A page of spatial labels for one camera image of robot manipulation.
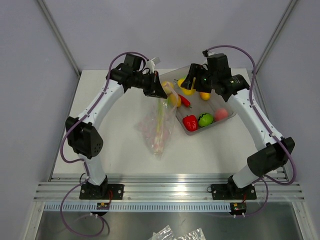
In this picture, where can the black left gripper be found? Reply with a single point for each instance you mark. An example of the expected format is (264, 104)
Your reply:
(155, 89)

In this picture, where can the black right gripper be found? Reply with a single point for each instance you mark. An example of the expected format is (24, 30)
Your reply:
(193, 72)

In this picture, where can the green celery bunch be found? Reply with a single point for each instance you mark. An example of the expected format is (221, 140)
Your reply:
(161, 131)

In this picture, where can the orange yellow mango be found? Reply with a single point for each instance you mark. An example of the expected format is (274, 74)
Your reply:
(205, 96)

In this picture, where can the clear zip top bag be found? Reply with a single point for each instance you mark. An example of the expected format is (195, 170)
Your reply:
(146, 126)

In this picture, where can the red bell pepper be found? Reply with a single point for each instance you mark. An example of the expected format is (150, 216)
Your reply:
(190, 122)

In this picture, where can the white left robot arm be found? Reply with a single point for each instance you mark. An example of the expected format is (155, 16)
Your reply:
(82, 131)

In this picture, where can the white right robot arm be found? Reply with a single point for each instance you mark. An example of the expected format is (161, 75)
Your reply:
(273, 150)

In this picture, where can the clear plastic food bin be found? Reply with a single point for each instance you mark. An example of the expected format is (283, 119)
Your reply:
(198, 106)

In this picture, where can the crumpled clear plastic bag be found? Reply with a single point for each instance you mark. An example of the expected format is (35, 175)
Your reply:
(165, 234)

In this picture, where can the red chili pepper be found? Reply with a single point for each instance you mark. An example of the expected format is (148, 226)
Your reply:
(182, 101)

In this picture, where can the orange tangerine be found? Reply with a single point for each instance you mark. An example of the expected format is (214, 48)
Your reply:
(174, 101)

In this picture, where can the green toy watermelon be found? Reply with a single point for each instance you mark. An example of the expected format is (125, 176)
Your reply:
(205, 119)

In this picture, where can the pink peach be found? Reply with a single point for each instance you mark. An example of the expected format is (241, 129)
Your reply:
(221, 114)

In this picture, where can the left small circuit board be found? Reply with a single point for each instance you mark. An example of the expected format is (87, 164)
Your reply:
(103, 206)

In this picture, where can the small circuit board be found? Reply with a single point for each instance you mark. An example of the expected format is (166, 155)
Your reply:
(239, 206)
(103, 206)

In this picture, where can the right small circuit board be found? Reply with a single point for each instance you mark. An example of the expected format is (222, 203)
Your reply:
(239, 206)

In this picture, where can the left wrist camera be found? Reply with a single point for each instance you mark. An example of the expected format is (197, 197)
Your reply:
(151, 63)

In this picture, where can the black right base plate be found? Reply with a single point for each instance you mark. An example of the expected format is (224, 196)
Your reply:
(224, 191)

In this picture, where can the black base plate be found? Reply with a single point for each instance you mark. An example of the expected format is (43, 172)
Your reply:
(102, 192)
(224, 191)

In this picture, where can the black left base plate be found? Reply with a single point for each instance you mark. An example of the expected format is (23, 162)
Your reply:
(102, 192)

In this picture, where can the right aluminium frame post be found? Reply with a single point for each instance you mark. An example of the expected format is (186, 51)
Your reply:
(276, 33)

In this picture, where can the aluminium frame post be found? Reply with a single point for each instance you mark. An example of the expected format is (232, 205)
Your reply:
(43, 7)
(276, 33)

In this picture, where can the aluminium mounting rail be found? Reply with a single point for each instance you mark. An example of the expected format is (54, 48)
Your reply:
(163, 188)

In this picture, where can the left aluminium frame post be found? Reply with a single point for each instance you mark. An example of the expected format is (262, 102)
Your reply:
(43, 7)

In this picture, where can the white slotted cable duct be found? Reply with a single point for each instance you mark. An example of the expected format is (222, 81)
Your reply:
(143, 207)

